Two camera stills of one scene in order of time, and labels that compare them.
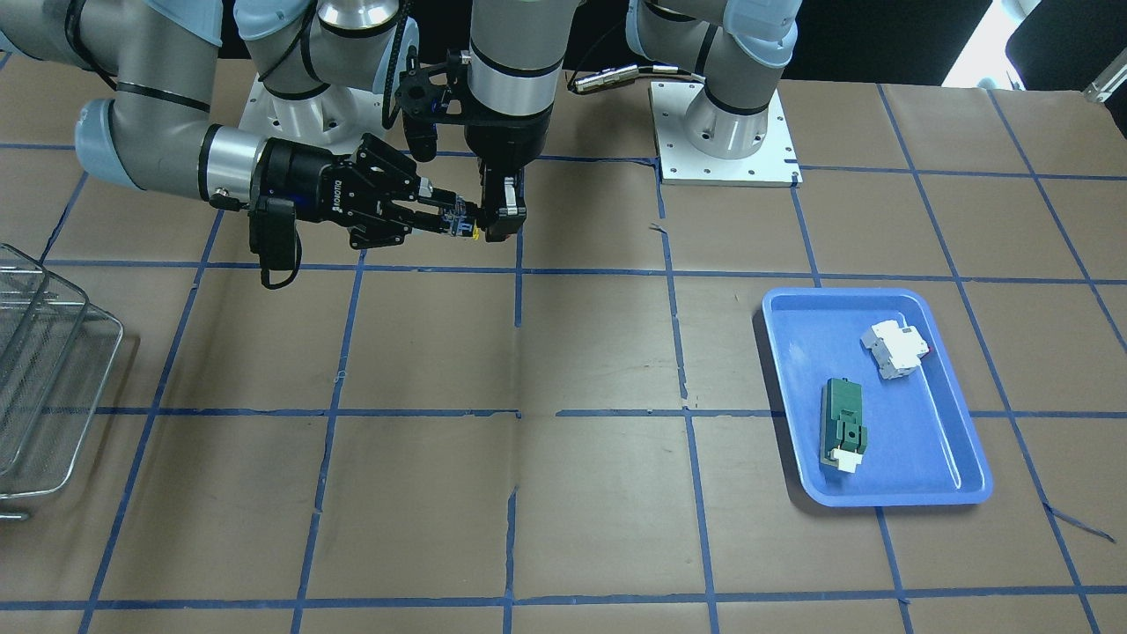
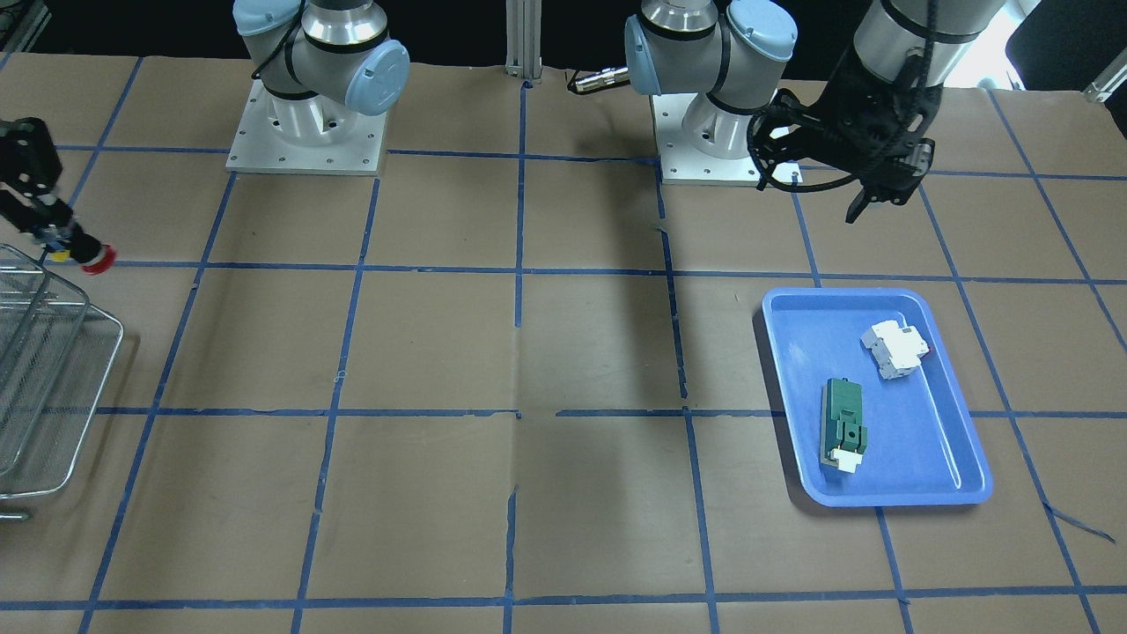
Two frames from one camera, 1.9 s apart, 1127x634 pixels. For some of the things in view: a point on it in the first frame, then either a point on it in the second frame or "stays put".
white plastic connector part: (896, 350) stays put
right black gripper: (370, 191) -> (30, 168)
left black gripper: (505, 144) -> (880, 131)
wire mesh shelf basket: (56, 354) stays put
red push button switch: (499, 224) -> (108, 259)
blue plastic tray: (923, 447) stays put
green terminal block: (843, 438) stays put
